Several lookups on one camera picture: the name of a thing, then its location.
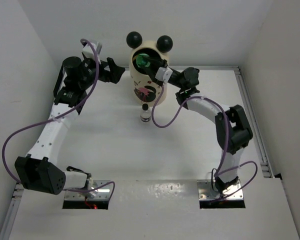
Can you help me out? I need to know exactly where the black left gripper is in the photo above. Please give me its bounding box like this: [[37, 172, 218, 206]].
[[77, 55, 124, 90]]

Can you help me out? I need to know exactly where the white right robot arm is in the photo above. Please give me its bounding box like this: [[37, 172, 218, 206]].
[[136, 54, 253, 194]]

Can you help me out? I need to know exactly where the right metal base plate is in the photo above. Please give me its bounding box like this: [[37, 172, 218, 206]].
[[197, 180, 244, 201]]

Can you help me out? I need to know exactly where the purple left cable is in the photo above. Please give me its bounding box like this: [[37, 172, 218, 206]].
[[1, 37, 115, 198]]

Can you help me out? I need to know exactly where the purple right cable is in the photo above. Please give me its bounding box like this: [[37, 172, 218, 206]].
[[151, 83, 259, 202]]

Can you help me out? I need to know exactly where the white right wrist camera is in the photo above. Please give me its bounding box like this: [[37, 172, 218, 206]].
[[155, 66, 173, 83]]

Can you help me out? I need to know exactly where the purple cable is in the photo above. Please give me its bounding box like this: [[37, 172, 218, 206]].
[[1, 37, 115, 198], [151, 83, 259, 202]]

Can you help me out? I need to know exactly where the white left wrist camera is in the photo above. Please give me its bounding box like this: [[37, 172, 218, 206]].
[[80, 39, 102, 63]]

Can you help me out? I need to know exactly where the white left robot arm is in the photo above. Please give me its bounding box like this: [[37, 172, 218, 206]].
[[14, 56, 125, 195]]

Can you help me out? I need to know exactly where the cream bin with black ears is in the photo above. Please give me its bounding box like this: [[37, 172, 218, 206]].
[[126, 31, 173, 107]]

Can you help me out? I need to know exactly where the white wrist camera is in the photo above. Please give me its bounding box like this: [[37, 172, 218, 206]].
[[80, 39, 102, 63], [155, 66, 173, 83]]

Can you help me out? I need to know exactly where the blue label clear bottle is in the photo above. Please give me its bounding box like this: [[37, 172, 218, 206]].
[[140, 103, 151, 123]]

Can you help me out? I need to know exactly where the metal base plate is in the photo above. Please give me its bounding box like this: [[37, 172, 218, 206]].
[[197, 180, 244, 201], [64, 179, 113, 201]]

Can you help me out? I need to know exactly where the green plastic bottle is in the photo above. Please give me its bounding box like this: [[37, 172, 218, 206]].
[[135, 53, 151, 68]]

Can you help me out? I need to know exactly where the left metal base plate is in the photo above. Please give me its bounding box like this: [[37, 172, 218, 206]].
[[64, 179, 113, 201]]

